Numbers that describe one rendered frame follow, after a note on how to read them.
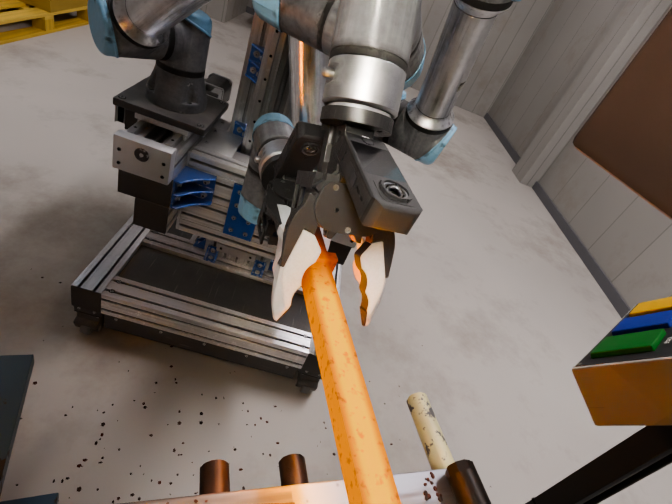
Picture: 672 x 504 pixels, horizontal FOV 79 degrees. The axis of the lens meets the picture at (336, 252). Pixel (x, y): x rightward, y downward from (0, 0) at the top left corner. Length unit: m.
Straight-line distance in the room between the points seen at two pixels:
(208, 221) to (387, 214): 1.02
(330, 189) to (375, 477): 0.23
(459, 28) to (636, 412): 0.68
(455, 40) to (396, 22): 0.51
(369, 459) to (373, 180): 0.21
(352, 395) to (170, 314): 1.09
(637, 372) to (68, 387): 1.41
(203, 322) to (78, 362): 0.41
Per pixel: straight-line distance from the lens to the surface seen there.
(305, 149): 0.54
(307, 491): 0.42
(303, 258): 0.38
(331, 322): 0.40
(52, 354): 1.60
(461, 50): 0.92
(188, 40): 1.11
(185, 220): 1.30
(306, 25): 0.54
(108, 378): 1.53
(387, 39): 0.40
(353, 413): 0.35
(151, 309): 1.41
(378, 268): 0.42
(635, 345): 0.67
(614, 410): 0.67
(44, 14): 4.00
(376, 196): 0.31
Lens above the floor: 1.29
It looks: 35 degrees down
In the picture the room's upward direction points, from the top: 25 degrees clockwise
